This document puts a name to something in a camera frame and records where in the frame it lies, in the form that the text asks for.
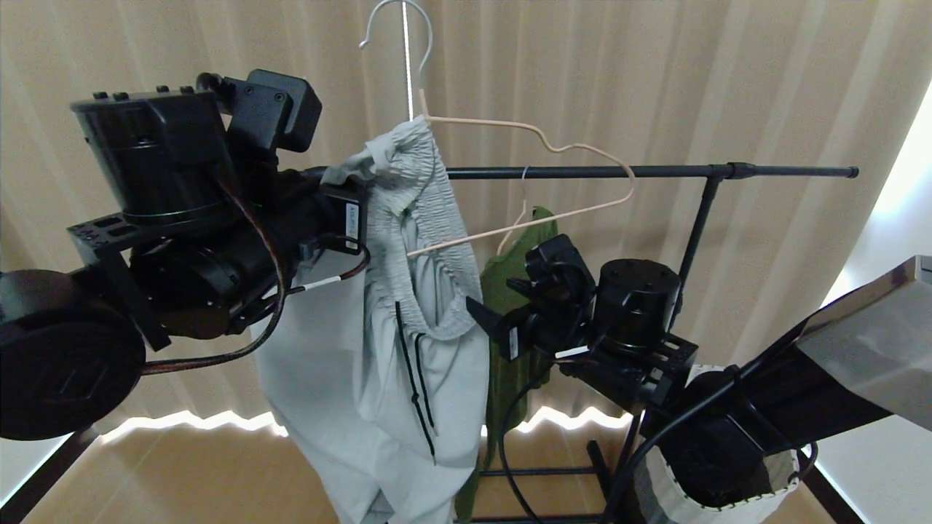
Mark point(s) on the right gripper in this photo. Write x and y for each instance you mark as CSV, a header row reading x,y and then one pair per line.
x,y
539,331

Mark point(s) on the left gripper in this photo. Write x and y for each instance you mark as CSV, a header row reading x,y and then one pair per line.
x,y
218,269

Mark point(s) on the green long-sleeved shirt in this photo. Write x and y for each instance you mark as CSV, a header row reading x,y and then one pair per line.
x,y
502,284

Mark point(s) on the pink clothes hanger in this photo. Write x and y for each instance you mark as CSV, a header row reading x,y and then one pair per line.
x,y
522,211
510,124

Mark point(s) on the pale grey garment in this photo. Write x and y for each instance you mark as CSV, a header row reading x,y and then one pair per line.
x,y
328,378

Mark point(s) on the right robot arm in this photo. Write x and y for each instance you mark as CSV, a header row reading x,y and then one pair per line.
x,y
637,298

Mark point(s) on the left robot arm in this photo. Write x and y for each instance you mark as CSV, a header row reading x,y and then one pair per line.
x,y
145,160

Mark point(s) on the black clothes rack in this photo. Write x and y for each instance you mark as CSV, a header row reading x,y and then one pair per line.
x,y
655,172

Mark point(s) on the white laundry basket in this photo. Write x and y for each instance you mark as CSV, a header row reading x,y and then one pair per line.
x,y
670,502

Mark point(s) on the beige curtain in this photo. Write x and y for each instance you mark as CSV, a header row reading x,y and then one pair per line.
x,y
655,73

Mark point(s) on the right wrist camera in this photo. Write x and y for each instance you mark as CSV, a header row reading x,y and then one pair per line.
x,y
561,269

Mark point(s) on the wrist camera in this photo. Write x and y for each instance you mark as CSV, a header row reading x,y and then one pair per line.
x,y
561,269
277,109

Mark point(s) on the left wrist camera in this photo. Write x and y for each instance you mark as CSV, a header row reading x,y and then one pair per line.
x,y
277,109

